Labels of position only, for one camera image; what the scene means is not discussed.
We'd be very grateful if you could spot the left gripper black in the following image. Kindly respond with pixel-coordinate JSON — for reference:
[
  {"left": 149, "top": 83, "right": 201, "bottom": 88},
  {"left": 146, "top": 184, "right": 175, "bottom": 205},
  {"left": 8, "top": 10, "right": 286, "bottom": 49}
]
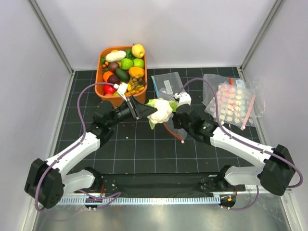
[{"left": 107, "top": 95, "right": 157, "bottom": 128}]

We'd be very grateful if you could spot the toy cauliflower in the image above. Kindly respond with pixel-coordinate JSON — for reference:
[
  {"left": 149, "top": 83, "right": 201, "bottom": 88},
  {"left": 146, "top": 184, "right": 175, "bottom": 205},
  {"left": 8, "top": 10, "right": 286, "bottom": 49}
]
[{"left": 146, "top": 98, "right": 178, "bottom": 129}]

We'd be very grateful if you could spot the orange zipper clear bag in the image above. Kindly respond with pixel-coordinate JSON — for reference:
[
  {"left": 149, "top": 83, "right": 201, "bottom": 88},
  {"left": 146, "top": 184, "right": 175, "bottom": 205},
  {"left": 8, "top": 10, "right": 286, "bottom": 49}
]
[{"left": 157, "top": 88, "right": 191, "bottom": 144}]

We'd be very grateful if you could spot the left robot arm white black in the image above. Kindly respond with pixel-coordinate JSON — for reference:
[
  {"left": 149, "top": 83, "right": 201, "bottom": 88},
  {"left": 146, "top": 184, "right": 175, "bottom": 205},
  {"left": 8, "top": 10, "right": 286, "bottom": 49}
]
[{"left": 25, "top": 96, "right": 157, "bottom": 211}]

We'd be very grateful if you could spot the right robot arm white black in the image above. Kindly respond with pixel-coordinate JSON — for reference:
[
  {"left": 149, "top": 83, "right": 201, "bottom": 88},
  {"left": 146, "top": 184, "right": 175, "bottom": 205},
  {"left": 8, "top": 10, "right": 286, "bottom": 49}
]
[{"left": 172, "top": 104, "right": 295, "bottom": 196}]

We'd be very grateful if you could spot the blue zipper clear bag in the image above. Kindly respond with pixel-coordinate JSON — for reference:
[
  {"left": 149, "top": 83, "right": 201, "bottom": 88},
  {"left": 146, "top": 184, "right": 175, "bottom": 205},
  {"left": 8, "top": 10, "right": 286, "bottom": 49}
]
[{"left": 151, "top": 72, "right": 183, "bottom": 101}]

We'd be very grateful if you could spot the clear crumpled plastic bag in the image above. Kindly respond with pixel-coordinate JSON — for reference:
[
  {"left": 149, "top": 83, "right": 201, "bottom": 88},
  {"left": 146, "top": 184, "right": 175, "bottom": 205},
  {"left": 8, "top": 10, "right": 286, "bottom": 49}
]
[{"left": 203, "top": 74, "right": 265, "bottom": 117}]

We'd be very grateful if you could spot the polka dot zip bag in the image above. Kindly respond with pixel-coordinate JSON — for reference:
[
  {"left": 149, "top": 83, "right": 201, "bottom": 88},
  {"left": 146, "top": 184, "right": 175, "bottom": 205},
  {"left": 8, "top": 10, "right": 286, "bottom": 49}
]
[{"left": 205, "top": 82, "right": 256, "bottom": 130}]

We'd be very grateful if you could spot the orange plastic basket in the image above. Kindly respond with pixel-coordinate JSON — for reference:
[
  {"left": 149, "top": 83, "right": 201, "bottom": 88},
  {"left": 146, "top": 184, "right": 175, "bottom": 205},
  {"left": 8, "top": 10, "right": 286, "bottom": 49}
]
[{"left": 94, "top": 45, "right": 148, "bottom": 107}]

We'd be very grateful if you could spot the green toy apple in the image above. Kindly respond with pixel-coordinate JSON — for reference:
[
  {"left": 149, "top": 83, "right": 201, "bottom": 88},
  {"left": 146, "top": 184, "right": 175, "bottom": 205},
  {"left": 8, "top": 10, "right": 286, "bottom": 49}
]
[{"left": 133, "top": 58, "right": 145, "bottom": 68}]

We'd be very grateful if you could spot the dark purple toy onion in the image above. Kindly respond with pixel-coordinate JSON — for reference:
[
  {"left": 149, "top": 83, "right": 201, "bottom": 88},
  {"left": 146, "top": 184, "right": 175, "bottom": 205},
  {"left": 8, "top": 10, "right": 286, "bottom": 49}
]
[{"left": 108, "top": 62, "right": 119, "bottom": 72}]

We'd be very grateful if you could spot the white toy radish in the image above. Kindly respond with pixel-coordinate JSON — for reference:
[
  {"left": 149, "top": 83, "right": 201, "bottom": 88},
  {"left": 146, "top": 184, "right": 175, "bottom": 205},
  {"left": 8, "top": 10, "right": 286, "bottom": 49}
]
[{"left": 105, "top": 51, "right": 126, "bottom": 63}]

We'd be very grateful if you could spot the yellow toy pear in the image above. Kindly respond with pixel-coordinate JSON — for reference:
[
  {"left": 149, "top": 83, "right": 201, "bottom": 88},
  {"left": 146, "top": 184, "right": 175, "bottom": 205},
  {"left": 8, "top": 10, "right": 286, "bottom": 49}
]
[{"left": 131, "top": 44, "right": 145, "bottom": 58}]

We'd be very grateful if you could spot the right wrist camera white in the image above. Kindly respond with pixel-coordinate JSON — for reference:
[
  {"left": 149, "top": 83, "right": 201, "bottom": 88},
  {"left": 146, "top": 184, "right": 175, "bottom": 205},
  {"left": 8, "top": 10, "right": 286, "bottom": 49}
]
[{"left": 174, "top": 91, "right": 192, "bottom": 106}]

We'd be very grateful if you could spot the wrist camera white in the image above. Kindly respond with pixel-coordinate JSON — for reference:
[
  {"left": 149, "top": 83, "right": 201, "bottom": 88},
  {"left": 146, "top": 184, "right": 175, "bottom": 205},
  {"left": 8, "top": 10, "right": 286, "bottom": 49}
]
[
  {"left": 174, "top": 91, "right": 192, "bottom": 106},
  {"left": 113, "top": 82, "right": 128, "bottom": 101}
]

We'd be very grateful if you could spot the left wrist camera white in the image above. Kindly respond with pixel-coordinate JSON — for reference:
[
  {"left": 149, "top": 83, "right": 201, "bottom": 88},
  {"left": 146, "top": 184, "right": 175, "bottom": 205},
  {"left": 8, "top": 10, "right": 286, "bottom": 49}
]
[{"left": 113, "top": 82, "right": 128, "bottom": 101}]

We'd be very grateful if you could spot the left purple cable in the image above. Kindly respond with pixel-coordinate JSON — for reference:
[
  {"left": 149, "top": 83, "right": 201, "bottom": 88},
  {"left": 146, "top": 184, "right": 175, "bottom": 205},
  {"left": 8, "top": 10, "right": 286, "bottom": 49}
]
[{"left": 35, "top": 82, "right": 121, "bottom": 212}]

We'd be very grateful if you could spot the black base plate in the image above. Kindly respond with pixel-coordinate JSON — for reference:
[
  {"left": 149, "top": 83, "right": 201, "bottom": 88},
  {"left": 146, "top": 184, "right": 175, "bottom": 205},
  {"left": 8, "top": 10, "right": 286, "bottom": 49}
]
[{"left": 82, "top": 172, "right": 245, "bottom": 198}]

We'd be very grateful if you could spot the aluminium frame rail front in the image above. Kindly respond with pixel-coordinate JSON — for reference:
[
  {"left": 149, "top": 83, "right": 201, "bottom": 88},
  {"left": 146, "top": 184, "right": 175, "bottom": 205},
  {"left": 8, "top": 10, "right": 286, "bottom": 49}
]
[{"left": 42, "top": 191, "right": 236, "bottom": 210}]

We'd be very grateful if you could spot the left aluminium frame post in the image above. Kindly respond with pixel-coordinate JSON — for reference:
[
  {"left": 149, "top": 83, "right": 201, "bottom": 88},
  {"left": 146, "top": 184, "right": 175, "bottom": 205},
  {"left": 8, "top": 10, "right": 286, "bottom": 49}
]
[{"left": 27, "top": 0, "right": 74, "bottom": 75}]

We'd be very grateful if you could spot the aluminium frame post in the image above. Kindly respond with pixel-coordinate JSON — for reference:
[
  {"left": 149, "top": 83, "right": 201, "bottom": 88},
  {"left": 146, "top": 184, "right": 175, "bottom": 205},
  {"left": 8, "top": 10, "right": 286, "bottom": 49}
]
[
  {"left": 240, "top": 0, "right": 285, "bottom": 72},
  {"left": 27, "top": 0, "right": 74, "bottom": 75}
]

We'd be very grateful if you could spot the right aluminium frame post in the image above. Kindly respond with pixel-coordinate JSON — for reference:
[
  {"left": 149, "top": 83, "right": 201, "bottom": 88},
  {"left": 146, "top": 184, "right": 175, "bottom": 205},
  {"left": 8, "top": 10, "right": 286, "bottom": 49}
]
[{"left": 240, "top": 0, "right": 285, "bottom": 72}]

